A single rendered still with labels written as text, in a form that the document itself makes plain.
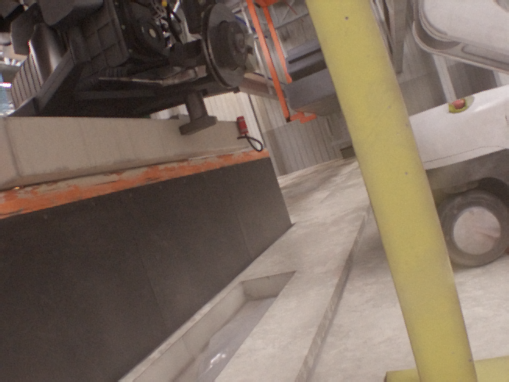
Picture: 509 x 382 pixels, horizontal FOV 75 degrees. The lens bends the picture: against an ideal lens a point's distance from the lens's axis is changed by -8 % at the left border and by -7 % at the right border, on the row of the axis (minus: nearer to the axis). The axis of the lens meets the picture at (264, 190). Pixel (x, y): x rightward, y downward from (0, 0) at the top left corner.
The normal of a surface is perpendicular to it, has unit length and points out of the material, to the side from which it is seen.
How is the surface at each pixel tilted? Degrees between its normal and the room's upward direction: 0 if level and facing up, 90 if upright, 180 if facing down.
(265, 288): 90
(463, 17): 91
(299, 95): 90
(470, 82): 90
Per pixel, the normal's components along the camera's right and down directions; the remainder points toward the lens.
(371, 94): -0.35, 0.16
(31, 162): 0.88, -0.27
